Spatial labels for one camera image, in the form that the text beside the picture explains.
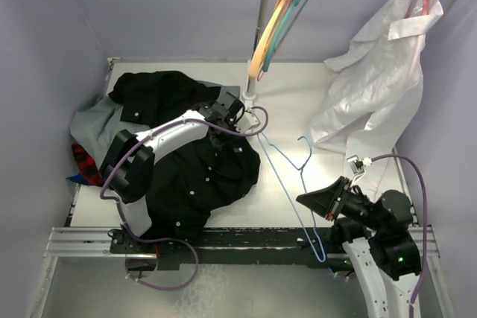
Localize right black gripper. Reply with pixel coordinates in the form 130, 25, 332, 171
297, 174, 385, 231

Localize light blue hanger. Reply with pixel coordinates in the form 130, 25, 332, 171
256, 130, 327, 263

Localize black button shirt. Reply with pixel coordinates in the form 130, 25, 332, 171
109, 71, 261, 240

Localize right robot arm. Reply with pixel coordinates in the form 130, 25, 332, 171
296, 177, 423, 317

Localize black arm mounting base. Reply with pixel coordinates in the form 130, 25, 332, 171
107, 228, 353, 273

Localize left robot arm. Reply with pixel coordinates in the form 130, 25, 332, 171
100, 92, 245, 252

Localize grey shirt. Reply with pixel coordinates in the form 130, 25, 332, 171
70, 95, 126, 167

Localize white hanging shirt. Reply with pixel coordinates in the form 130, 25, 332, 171
309, 0, 426, 158

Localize red black plaid shirt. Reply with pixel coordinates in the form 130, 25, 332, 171
72, 143, 104, 187

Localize orange hanger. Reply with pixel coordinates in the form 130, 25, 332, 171
248, 0, 292, 84

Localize teal hanger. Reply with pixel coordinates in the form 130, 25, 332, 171
263, 0, 309, 73

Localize blue garment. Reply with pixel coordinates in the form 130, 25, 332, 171
66, 173, 90, 185

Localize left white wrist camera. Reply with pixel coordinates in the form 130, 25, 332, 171
236, 109, 260, 133

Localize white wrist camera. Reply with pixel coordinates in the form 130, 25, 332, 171
347, 155, 372, 186
236, 109, 260, 133

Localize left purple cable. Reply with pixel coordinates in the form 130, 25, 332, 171
98, 105, 269, 290

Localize purple cable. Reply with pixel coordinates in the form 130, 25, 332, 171
327, 153, 428, 318
98, 105, 269, 290

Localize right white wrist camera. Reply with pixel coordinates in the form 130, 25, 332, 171
347, 155, 372, 186

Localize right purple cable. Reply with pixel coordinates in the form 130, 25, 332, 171
327, 153, 428, 318

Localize aluminium frame rail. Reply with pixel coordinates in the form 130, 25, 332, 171
43, 225, 437, 259

